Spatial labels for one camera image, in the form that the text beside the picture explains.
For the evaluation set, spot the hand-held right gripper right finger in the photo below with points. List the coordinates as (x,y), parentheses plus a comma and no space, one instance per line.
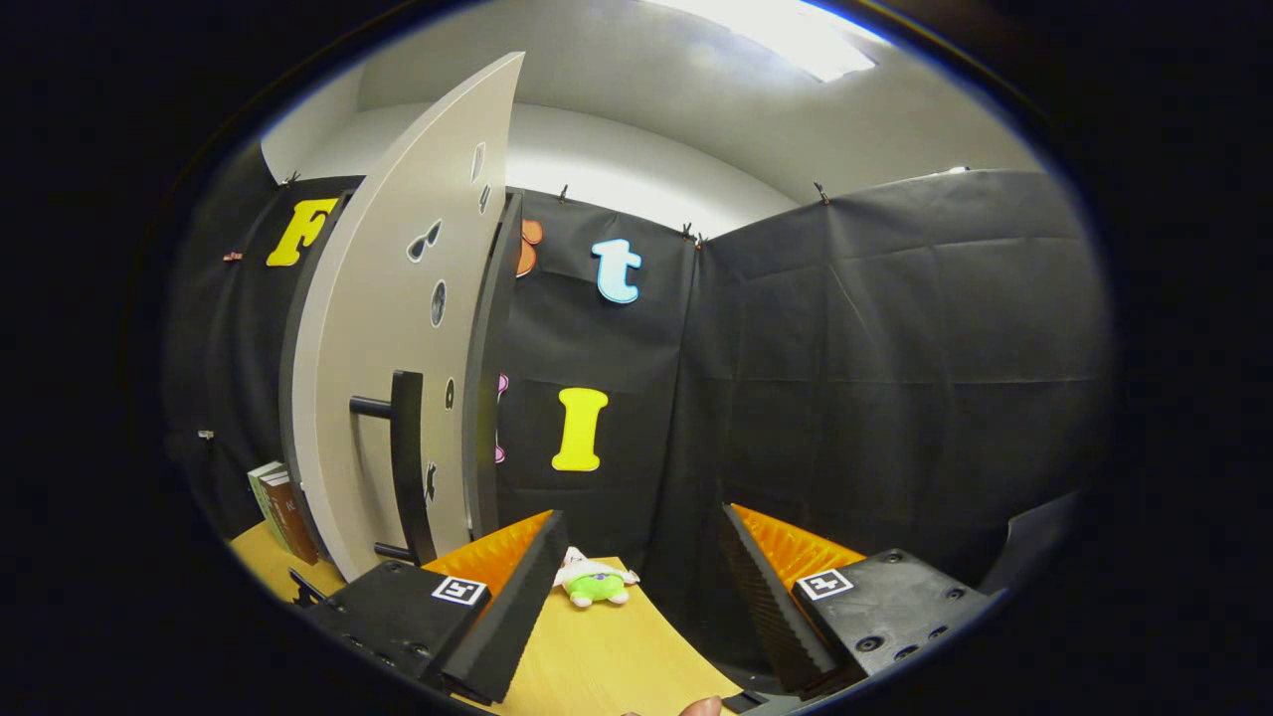
(766,607)

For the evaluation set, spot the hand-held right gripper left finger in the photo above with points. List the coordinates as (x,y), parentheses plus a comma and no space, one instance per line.
(517,607)

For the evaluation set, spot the beige cabinet door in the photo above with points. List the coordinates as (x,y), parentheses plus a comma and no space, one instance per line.
(378,298)

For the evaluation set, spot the green and white plush toy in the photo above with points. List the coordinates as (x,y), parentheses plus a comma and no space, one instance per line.
(597,587)

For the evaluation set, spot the black backdrop cloth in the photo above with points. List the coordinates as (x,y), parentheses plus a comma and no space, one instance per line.
(895,398)

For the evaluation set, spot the brown book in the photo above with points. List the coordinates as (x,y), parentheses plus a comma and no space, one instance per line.
(288,517)

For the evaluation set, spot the green book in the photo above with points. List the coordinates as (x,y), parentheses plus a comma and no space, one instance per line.
(261,492)

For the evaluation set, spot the long ceiling light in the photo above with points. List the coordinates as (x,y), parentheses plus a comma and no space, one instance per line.
(786,30)

